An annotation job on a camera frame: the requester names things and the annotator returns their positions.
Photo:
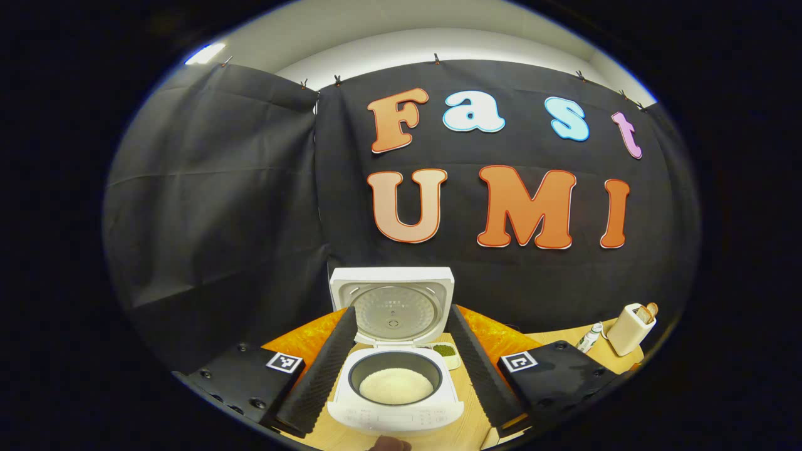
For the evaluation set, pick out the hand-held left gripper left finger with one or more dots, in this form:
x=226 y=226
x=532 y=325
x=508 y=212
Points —
x=326 y=376

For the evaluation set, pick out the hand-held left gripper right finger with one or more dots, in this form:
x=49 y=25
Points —
x=482 y=376

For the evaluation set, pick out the mound of white rice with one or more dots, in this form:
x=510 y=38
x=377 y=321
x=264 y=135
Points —
x=396 y=387

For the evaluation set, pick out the white rice cooker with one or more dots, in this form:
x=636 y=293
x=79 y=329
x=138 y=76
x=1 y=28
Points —
x=395 y=419

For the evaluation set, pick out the white divided condiment dish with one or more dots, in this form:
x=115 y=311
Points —
x=455 y=364

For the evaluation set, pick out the black backdrop cloth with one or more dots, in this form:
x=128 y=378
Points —
x=501 y=282

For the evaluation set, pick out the white bottle with green label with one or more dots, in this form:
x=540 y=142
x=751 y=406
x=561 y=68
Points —
x=590 y=338

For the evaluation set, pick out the white toaster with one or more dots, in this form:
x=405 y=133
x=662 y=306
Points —
x=626 y=335

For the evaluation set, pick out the toast bread slice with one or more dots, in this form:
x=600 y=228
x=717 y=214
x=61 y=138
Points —
x=642 y=314
x=652 y=309

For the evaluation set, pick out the white ceiling light panel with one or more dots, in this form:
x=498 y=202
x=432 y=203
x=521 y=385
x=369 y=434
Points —
x=205 y=54

